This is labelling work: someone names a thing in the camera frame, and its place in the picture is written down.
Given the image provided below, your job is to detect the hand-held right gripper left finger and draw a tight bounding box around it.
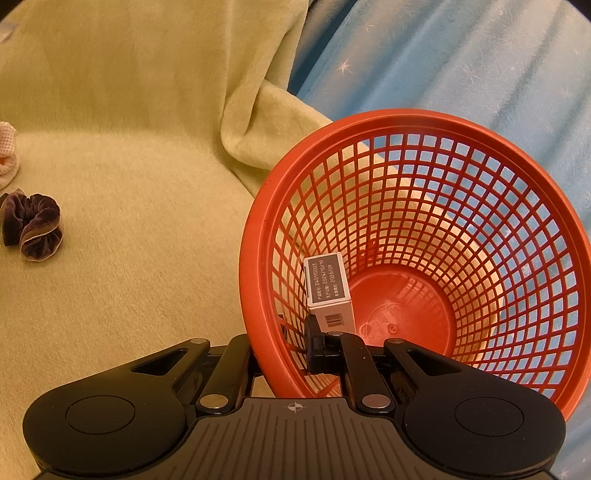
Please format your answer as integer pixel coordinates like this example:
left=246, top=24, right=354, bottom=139
left=129, top=333, right=254, bottom=415

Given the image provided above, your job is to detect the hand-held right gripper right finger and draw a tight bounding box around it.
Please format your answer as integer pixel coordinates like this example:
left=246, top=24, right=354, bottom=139
left=302, top=315, right=465, bottom=415

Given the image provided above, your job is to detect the small white cardboard box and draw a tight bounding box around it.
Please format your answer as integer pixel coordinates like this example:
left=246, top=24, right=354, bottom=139
left=303, top=253, right=356, bottom=334

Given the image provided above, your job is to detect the red plastic mesh basket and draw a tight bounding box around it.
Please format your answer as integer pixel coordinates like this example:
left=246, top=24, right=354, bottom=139
left=239, top=110, right=583, bottom=422

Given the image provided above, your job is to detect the yellow-green fleece blanket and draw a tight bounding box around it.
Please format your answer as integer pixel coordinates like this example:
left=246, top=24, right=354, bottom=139
left=0, top=0, right=334, bottom=480

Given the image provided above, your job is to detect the dark purple velvet scrunchie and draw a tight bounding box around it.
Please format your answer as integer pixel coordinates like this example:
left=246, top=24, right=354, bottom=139
left=0, top=188, right=64, bottom=263

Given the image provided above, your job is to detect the pink white knit cloth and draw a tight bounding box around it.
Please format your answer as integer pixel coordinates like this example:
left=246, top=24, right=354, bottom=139
left=0, top=121, right=20, bottom=188

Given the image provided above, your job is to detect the blue star-print curtain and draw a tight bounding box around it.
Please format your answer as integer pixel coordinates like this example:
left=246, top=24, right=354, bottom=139
left=286, top=0, right=591, bottom=480

